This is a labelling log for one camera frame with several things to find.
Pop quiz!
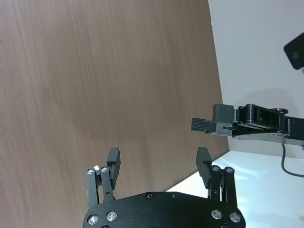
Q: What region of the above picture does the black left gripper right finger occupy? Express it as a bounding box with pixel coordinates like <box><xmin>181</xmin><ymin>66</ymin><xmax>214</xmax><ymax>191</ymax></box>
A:
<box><xmin>195</xmin><ymin>146</ymin><xmax>238</xmax><ymax>208</ymax></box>

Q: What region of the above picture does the thin dark cable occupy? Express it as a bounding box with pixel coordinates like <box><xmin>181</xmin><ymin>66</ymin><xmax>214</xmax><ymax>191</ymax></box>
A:
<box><xmin>281</xmin><ymin>142</ymin><xmax>304</xmax><ymax>178</ymax></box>

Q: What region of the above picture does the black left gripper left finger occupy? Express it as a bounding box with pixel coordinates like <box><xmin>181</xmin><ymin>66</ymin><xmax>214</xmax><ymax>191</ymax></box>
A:
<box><xmin>85</xmin><ymin>147</ymin><xmax>124</xmax><ymax>210</ymax></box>

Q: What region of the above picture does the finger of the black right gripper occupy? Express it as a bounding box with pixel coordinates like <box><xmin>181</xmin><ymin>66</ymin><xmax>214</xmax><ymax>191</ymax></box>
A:
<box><xmin>190</xmin><ymin>117</ymin><xmax>289</xmax><ymax>141</ymax></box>

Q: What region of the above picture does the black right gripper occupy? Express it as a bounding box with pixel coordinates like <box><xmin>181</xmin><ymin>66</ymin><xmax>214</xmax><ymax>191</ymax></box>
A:
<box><xmin>212</xmin><ymin>104</ymin><xmax>304</xmax><ymax>145</ymax></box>

